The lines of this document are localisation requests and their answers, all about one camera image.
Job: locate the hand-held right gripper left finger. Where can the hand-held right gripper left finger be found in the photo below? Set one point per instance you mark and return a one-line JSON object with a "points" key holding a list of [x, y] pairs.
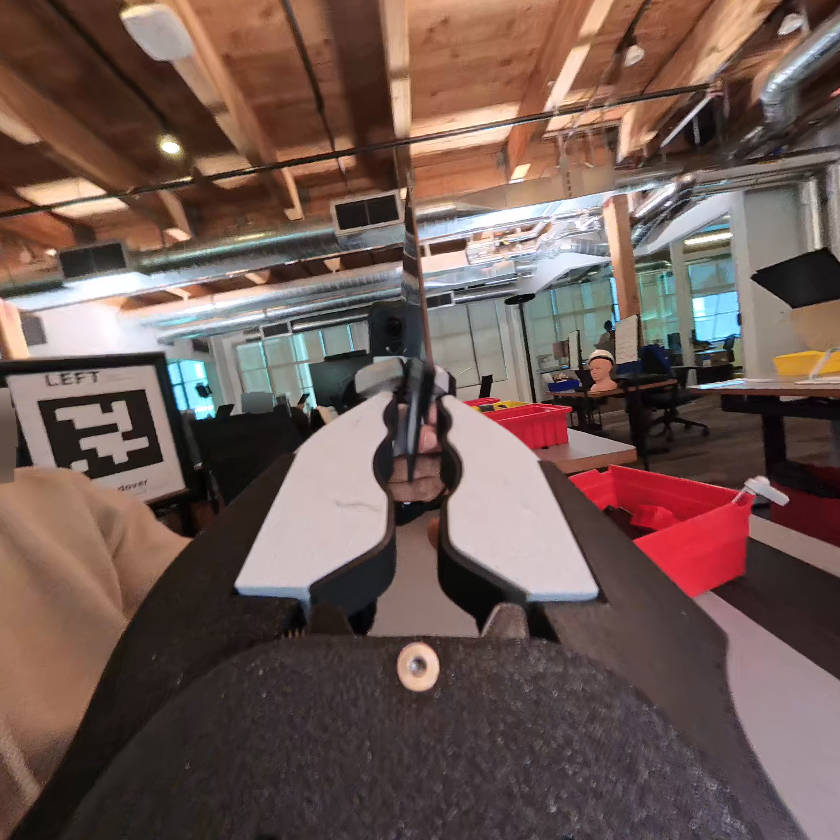
{"points": [[321, 505]]}

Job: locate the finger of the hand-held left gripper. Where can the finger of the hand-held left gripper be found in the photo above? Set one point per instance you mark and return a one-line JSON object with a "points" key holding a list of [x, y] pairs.
{"points": [[446, 384], [380, 375]]}

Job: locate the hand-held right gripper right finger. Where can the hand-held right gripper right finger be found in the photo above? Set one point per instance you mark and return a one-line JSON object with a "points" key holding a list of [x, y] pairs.
{"points": [[512, 518]]}

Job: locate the black plate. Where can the black plate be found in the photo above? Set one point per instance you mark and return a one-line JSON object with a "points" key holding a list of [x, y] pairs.
{"points": [[415, 275]]}

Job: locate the person's left forearm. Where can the person's left forearm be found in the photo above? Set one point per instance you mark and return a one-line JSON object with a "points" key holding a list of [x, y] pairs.
{"points": [[65, 590]]}

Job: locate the black floor lamp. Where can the black floor lamp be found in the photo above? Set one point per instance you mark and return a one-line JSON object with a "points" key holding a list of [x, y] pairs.
{"points": [[525, 348]]}

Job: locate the red plastic bin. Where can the red plastic bin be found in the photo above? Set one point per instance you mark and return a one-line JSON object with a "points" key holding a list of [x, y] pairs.
{"points": [[689, 544], [531, 423]]}

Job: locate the black ceiling vent box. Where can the black ceiling vent box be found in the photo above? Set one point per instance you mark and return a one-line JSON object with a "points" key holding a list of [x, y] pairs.
{"points": [[367, 213], [92, 260]]}

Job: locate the mannequin head with white cap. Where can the mannequin head with white cap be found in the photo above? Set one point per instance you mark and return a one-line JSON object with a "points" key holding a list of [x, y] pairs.
{"points": [[600, 371]]}

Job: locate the black office chair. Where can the black office chair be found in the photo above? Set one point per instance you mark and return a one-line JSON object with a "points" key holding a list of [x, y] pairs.
{"points": [[663, 400]]}

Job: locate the black framed marker sign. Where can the black framed marker sign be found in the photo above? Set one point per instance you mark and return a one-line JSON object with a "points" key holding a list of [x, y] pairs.
{"points": [[98, 426]]}

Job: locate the yellow plastic bin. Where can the yellow plastic bin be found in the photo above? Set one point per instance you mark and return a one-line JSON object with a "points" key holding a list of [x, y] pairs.
{"points": [[804, 364]]}

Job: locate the white ceiling device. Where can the white ceiling device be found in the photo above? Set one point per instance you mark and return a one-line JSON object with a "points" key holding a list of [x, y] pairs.
{"points": [[157, 29]]}

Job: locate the silver air duct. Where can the silver air duct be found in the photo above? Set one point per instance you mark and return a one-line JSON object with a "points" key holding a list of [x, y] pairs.
{"points": [[787, 79], [262, 246]]}

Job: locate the black panel with wooden frame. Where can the black panel with wooden frame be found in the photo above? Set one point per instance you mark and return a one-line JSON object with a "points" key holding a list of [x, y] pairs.
{"points": [[800, 282]]}

